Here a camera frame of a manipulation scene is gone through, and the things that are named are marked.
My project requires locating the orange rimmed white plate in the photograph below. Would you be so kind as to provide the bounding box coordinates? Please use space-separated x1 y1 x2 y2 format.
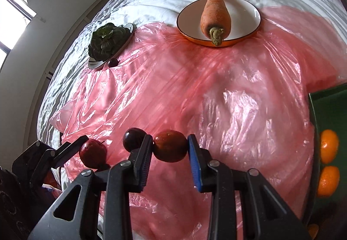
177 0 261 48

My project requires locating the large red apple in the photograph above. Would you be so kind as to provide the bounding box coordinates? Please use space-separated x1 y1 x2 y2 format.
79 139 107 169

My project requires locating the green tray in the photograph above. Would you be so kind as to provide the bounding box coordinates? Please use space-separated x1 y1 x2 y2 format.
303 84 346 239

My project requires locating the large bumpy orange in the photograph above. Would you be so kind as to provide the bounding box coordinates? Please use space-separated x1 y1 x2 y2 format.
321 130 339 164

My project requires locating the dark purple plum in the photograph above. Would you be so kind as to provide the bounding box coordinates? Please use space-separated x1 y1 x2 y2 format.
122 128 146 152

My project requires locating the carrot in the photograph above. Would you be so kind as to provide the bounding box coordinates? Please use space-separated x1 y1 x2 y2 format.
200 0 232 46

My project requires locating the window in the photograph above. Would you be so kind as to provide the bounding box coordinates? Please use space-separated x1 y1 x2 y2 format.
0 0 36 67

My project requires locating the small dark plum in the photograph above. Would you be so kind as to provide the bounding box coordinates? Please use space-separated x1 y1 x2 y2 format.
108 58 119 68

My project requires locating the pink plastic sheet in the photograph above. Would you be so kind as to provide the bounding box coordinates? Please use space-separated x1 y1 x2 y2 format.
48 5 347 240

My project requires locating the mandarin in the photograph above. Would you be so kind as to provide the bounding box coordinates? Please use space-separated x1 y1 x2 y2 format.
317 166 340 198

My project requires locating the small smooth orange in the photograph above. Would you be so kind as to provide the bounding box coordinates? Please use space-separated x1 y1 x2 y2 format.
307 224 319 240

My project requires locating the dark green leafy vegetable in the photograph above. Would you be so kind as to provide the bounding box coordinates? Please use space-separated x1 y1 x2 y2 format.
88 23 131 61

